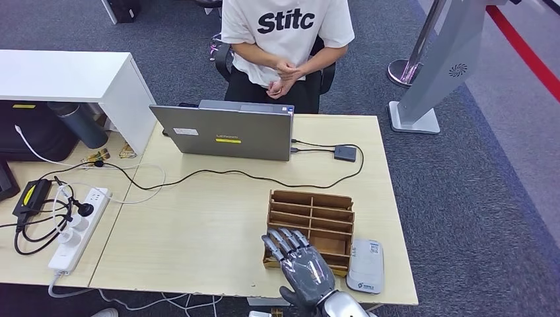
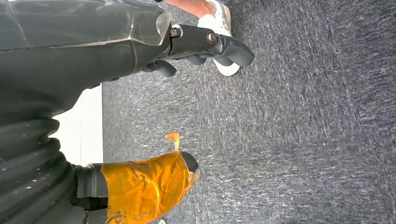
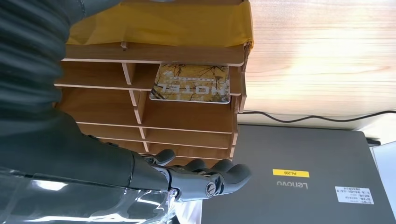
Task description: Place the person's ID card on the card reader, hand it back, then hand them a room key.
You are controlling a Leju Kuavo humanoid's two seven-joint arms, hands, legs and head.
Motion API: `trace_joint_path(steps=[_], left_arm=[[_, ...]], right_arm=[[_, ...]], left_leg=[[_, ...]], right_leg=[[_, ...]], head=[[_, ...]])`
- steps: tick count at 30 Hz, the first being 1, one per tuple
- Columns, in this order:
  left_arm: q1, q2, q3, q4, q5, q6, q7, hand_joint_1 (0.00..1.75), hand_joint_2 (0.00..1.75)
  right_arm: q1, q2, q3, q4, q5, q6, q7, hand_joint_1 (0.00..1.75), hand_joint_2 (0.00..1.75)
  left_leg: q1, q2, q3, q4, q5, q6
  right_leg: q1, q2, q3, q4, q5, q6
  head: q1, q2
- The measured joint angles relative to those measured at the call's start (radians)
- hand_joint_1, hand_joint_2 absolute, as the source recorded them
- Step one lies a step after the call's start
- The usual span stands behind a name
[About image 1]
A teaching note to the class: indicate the person's left hand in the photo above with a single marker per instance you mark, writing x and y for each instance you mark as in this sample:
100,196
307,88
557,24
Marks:
280,89

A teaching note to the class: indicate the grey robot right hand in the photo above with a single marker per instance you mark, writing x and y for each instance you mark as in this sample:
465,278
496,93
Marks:
306,271

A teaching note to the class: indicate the person's right hand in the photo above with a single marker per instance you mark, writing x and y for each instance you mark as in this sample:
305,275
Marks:
288,70

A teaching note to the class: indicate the person's right forearm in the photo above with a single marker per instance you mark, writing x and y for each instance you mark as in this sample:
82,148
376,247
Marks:
253,54

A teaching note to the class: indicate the person's left forearm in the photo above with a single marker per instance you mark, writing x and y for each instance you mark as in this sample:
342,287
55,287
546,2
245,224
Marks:
326,59

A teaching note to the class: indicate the person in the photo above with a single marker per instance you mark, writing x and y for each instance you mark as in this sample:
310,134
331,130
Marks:
284,39

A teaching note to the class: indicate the brown wooden card organizer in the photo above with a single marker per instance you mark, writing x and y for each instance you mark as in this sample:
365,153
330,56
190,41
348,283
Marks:
315,218

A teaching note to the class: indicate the white card reader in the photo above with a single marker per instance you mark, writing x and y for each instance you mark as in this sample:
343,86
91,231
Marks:
365,267

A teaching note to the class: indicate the black office chair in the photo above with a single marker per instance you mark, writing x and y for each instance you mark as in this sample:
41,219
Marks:
222,61

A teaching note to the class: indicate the grey laptop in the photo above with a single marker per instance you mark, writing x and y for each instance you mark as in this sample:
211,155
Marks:
227,131

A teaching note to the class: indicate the small black usb hub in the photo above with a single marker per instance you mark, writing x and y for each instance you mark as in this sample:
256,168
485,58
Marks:
345,154

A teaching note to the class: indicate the black stool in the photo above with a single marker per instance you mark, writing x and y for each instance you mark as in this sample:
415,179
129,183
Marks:
209,2

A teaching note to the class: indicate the grey kiosk stand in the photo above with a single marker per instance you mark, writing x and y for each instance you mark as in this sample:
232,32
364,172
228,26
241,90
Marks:
442,57

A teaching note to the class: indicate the yellow snack wrapper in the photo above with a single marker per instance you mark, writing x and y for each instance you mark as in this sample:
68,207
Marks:
98,155
127,151

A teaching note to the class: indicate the black floor cabinet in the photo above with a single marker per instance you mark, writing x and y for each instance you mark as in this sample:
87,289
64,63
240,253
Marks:
124,9

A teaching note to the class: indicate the dark grey thermos bottle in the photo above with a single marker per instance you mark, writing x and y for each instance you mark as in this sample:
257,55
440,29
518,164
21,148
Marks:
81,127

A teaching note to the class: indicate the white shoe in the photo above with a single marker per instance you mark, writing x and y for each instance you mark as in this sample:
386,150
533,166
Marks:
105,313

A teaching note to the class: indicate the white desk shelf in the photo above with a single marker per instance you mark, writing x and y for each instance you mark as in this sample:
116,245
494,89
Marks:
65,76

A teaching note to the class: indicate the black plug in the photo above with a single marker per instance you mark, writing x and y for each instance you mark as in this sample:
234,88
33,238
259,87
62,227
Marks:
84,210

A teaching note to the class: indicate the white power strip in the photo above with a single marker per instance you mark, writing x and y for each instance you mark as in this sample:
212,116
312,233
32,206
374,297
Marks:
78,232

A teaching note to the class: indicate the white plug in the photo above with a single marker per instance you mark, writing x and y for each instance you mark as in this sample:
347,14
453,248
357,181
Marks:
69,239
78,224

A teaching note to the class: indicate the black bag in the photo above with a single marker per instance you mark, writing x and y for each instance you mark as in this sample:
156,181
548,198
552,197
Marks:
30,133

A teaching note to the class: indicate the black power adapter yellow label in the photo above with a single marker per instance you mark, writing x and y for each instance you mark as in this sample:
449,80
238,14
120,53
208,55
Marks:
30,197

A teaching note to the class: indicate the black flat device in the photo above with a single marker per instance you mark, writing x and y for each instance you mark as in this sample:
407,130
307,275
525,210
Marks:
6,183

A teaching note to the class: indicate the chrome stanchion post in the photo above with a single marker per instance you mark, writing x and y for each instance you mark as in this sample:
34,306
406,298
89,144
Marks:
407,70

